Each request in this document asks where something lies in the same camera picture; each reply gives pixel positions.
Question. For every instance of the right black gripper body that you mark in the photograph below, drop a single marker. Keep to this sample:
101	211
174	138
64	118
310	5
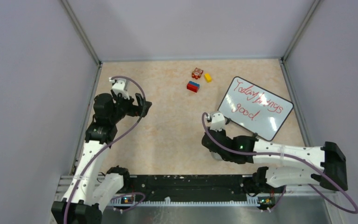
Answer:
225	157

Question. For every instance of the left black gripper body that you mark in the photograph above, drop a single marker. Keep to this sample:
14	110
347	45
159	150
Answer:
124	107

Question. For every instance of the small whiteboard with black frame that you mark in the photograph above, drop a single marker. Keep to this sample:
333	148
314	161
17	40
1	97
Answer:
255	108

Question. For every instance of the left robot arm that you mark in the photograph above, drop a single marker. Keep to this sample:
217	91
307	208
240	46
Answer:
114	117

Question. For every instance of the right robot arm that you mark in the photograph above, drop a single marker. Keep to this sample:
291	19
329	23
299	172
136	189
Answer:
325	165

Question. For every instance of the red and blue toy brick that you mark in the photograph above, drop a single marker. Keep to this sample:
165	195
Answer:
193	86

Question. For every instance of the red owl toy block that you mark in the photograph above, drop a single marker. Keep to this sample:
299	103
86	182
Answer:
197	73

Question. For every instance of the yellow toy brick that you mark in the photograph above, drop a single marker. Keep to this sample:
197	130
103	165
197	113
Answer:
207	77

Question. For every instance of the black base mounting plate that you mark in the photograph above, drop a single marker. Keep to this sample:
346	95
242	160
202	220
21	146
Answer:
191	188

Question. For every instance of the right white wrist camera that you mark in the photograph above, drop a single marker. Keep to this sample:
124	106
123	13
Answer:
217	121

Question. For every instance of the white cable duct strip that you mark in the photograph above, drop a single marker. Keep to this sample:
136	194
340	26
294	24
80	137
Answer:
252	201

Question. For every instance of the aluminium frame rail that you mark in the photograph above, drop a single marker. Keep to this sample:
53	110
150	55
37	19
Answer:
299	195

